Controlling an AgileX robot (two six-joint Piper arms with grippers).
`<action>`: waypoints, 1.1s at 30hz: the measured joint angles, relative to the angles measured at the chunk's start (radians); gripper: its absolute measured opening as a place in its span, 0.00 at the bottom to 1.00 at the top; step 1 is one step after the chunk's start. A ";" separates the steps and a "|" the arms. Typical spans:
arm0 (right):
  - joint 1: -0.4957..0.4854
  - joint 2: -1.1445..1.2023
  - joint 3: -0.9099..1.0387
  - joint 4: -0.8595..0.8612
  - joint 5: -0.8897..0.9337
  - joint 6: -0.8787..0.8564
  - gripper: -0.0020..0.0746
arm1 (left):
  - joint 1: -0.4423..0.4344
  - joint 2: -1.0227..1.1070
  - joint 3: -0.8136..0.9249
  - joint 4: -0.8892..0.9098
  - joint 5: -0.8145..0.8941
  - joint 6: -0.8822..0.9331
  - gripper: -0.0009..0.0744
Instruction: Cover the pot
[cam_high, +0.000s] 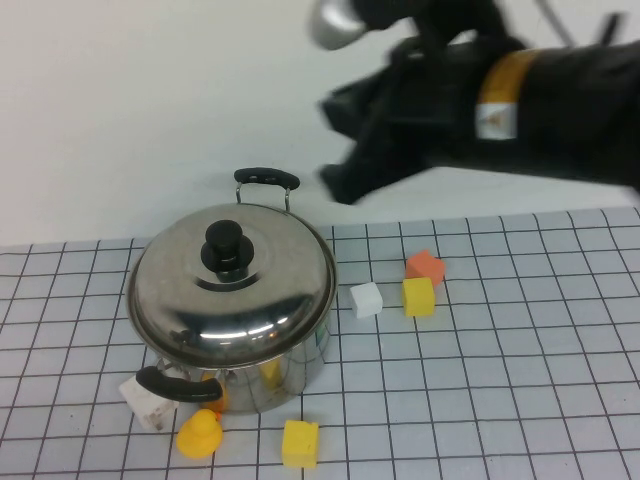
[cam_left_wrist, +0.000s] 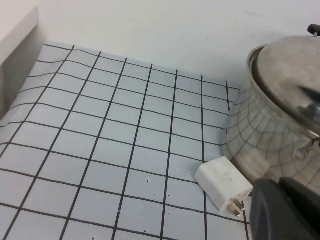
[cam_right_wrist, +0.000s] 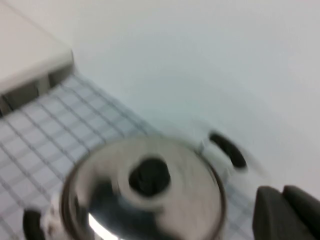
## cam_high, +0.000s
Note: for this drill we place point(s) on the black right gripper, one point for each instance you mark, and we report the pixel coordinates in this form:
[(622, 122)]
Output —
[(420, 110)]

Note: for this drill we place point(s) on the stainless steel lid black knob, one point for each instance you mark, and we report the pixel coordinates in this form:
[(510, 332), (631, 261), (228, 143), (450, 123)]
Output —
[(250, 325)]

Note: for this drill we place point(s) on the yellow foam cube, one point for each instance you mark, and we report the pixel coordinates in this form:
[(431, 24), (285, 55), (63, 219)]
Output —
[(300, 445), (418, 297)]

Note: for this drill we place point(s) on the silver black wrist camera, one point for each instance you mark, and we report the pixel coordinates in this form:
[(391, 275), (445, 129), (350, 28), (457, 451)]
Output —
[(335, 22)]

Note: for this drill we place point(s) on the yellow rubber duck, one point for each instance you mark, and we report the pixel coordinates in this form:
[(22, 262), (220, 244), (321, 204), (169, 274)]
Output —
[(199, 435)]

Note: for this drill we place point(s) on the orange foam cube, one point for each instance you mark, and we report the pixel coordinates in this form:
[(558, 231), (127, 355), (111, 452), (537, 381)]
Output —
[(425, 267)]

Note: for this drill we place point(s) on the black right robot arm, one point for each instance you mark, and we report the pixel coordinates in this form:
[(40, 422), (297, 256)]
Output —
[(575, 110)]

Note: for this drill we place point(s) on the grey grid pattern table cloth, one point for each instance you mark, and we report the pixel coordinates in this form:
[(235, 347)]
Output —
[(475, 390)]

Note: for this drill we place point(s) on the white foam cube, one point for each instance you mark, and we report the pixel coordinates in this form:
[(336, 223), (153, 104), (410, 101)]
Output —
[(366, 300)]

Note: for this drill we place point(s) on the white charger plug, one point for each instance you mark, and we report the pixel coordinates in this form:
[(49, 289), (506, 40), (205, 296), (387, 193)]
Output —
[(145, 407)]

